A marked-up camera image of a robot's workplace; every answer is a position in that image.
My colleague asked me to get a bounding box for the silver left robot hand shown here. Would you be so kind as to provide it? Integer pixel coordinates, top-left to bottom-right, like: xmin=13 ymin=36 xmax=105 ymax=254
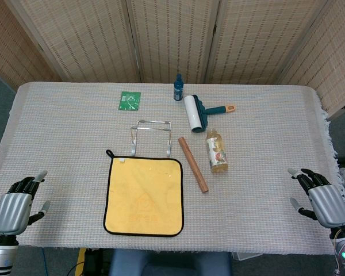
xmin=0 ymin=169 xmax=51 ymax=237

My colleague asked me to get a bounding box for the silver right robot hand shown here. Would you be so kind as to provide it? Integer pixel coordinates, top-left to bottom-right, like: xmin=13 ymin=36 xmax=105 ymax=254
xmin=287 ymin=168 xmax=345 ymax=231

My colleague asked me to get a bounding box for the yellow cloth black trim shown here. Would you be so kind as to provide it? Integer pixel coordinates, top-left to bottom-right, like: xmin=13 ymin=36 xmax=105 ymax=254
xmin=103 ymin=149 xmax=185 ymax=239

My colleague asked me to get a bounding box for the woven grey tablecloth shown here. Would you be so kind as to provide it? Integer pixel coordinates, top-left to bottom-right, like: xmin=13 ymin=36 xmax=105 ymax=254
xmin=0 ymin=81 xmax=345 ymax=256

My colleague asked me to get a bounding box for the yellow strip under table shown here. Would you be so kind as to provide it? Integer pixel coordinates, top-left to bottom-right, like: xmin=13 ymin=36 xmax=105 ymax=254
xmin=74 ymin=247 xmax=87 ymax=276

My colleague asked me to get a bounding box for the yellow drink bottle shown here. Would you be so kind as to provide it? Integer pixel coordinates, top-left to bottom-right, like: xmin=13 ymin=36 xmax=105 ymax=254
xmin=206 ymin=128 xmax=229 ymax=174

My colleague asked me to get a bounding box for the wooden rolling pin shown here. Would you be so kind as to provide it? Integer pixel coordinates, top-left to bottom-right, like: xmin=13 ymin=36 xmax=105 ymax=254
xmin=177 ymin=136 xmax=209 ymax=194

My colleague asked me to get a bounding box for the green circuit board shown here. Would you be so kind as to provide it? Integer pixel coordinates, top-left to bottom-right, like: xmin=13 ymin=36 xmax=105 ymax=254
xmin=117 ymin=91 xmax=142 ymax=112

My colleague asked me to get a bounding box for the teal lint roller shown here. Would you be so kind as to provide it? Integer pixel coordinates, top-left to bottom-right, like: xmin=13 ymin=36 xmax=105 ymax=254
xmin=183 ymin=94 xmax=237 ymax=133

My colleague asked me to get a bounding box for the blue chair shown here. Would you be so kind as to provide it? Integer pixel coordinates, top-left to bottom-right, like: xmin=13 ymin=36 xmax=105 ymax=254
xmin=109 ymin=248 xmax=233 ymax=276

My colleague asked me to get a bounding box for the blue spray bottle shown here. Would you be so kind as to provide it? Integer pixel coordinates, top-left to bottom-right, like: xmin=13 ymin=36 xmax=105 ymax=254
xmin=172 ymin=73 xmax=185 ymax=101

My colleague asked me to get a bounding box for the woven folding screen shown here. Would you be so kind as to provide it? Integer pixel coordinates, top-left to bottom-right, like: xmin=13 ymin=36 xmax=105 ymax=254
xmin=0 ymin=0 xmax=345 ymax=120

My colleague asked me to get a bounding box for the black cable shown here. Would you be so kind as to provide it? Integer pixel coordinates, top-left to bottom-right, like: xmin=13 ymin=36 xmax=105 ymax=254
xmin=66 ymin=263 xmax=86 ymax=276

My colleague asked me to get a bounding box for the metal wire rack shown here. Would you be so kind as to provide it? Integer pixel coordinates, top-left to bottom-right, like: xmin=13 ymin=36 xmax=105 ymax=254
xmin=129 ymin=119 xmax=173 ymax=158

